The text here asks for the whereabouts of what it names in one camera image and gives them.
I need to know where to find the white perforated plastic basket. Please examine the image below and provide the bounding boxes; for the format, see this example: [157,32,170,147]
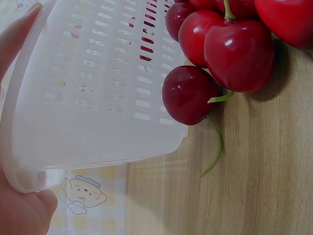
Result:
[0,0,189,194]

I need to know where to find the pile of red cherries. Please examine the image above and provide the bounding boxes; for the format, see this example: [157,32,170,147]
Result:
[161,0,313,179]

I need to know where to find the person's left hand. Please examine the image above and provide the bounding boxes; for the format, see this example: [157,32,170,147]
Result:
[0,3,59,235]

